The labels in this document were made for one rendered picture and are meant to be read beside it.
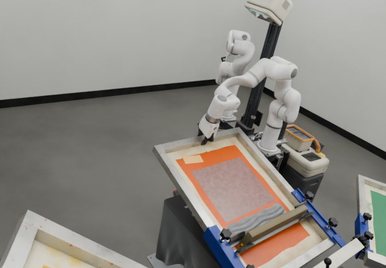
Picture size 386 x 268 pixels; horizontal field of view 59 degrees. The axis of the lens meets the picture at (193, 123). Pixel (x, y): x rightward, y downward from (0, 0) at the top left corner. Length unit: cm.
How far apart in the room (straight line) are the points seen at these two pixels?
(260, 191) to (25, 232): 121
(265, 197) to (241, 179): 15
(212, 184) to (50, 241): 96
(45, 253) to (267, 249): 99
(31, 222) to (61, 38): 393
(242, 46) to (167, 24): 326
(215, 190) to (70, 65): 350
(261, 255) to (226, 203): 27
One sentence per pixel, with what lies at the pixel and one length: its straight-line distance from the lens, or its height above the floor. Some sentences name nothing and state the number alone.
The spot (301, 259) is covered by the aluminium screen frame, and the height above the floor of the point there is 107.
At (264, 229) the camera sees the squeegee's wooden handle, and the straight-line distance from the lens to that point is 151.
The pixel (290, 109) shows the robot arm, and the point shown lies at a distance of 196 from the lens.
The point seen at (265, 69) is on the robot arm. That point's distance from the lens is 177.
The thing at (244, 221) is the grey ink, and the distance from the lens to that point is 161.
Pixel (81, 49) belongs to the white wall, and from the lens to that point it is 480.
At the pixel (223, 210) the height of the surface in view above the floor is 113.
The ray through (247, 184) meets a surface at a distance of 177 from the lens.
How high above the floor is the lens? 215
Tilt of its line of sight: 27 degrees down
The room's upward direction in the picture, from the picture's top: 11 degrees clockwise
